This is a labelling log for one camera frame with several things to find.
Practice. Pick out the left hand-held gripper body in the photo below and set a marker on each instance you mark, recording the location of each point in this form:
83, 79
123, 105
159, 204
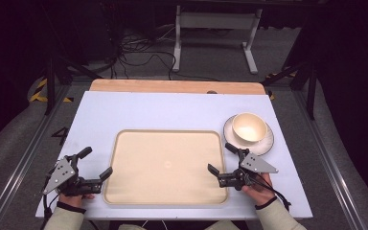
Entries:
64, 179

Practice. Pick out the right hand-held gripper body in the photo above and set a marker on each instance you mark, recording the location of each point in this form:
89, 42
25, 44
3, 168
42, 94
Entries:
246, 171

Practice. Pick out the cream bowl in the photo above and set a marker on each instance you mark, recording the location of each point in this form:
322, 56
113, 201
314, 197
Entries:
249, 127

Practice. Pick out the white plate with dark rim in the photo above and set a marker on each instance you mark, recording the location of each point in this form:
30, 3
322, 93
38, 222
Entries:
263, 145

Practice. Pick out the beige rectangular tray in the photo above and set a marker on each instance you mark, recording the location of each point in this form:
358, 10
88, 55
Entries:
166, 166

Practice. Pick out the person's left hand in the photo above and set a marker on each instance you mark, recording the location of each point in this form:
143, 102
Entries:
73, 199

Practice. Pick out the person's right hand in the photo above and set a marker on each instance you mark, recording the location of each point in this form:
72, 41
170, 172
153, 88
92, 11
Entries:
259, 191

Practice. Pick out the white table mat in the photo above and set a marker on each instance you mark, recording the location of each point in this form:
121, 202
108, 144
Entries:
134, 110

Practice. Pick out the wooden table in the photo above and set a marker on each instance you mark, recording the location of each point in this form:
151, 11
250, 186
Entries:
172, 86

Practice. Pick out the black tripod stand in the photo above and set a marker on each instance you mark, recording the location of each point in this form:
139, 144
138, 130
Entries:
57, 70
303, 73

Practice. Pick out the white metal stand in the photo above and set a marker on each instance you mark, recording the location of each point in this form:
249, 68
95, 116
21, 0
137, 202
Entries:
215, 20

